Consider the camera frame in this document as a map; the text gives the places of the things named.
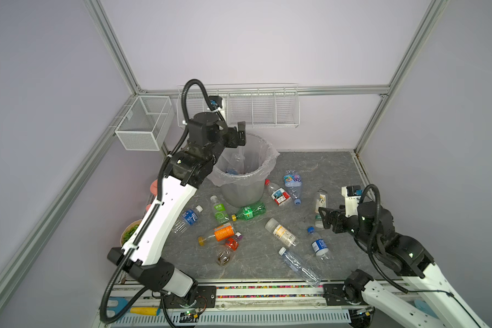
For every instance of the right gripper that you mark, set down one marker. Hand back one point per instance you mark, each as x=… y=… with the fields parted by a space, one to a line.
x=340 y=217

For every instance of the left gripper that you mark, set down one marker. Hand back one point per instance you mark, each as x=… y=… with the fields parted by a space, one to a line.
x=234 y=142

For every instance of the pocari sweat bottle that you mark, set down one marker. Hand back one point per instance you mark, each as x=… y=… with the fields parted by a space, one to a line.
x=187 y=219
x=232 y=170

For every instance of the long clear crushed bottle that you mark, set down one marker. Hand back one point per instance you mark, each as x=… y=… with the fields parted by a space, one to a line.
x=300 y=267

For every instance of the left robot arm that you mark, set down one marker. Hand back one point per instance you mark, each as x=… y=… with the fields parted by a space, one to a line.
x=183 y=170

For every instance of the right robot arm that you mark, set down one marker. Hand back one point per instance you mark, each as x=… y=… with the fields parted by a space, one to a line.
x=402 y=261

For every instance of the clear plastic bin liner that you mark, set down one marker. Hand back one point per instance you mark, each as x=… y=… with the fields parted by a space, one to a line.
x=258 y=160

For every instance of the grey mesh trash bin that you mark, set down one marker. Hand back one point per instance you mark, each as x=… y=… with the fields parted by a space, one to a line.
x=239 y=196

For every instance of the cream label green-band bottle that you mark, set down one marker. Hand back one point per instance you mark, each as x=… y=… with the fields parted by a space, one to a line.
x=320 y=200

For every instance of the small blue-cap water bottle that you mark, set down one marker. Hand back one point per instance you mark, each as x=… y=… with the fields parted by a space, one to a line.
x=318 y=244

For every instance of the white yellow label bottle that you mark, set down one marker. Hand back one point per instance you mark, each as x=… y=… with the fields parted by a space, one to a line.
x=281 y=233

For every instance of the colourful label blue-cap bottle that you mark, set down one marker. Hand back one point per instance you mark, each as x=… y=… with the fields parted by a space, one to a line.
x=293 y=184

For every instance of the red white label bottle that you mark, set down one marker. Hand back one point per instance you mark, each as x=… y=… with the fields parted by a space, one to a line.
x=278 y=194

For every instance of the green soda bottle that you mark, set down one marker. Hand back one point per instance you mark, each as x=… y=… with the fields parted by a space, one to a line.
x=249 y=212

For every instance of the small white mesh basket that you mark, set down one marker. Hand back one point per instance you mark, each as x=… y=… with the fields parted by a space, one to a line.
x=146 y=123

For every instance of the orange label bottle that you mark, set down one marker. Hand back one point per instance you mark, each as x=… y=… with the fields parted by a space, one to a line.
x=216 y=235

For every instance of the pink watering can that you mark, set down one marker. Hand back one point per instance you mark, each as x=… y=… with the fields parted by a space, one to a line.
x=153 y=194

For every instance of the brown tea bottle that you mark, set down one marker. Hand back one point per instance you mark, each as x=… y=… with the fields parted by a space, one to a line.
x=224 y=255

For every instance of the bowl of green plant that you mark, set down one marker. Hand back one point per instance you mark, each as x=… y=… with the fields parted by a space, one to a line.
x=129 y=231

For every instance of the blue yellow garden fork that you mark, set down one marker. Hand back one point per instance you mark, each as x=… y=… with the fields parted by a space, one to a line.
x=115 y=306

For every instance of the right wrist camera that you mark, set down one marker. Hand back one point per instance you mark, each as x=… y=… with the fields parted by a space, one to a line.
x=351 y=195

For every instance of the long white wire basket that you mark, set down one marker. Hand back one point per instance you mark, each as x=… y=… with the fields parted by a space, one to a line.
x=259 y=105

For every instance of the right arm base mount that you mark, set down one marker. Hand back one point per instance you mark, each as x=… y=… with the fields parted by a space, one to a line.
x=334 y=294

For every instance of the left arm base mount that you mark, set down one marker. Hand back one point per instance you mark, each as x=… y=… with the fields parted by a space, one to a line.
x=204 y=296

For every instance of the white slotted cable duct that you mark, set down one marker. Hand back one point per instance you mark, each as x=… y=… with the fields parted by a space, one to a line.
x=265 y=318

